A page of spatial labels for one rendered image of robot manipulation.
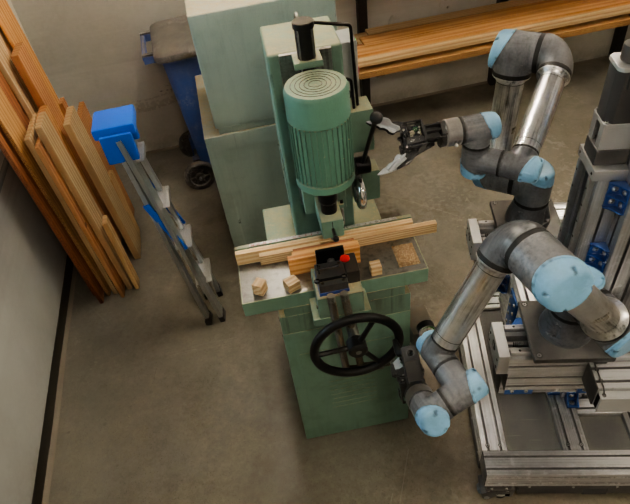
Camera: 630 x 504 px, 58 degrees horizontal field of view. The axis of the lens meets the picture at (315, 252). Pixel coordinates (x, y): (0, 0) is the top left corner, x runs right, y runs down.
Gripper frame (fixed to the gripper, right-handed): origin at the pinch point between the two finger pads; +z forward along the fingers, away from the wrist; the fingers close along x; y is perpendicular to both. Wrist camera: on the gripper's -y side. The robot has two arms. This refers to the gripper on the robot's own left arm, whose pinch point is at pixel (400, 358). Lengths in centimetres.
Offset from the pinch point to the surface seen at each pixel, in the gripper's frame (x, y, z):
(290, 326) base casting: -30.6, -8.1, 22.8
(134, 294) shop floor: -114, 3, 151
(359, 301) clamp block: -8.5, -17.7, 6.2
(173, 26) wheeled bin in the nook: -67, -137, 201
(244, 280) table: -42, -26, 24
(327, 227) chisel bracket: -13.2, -39.5, 17.7
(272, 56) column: -21, -92, 14
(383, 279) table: 1.3, -20.0, 15.8
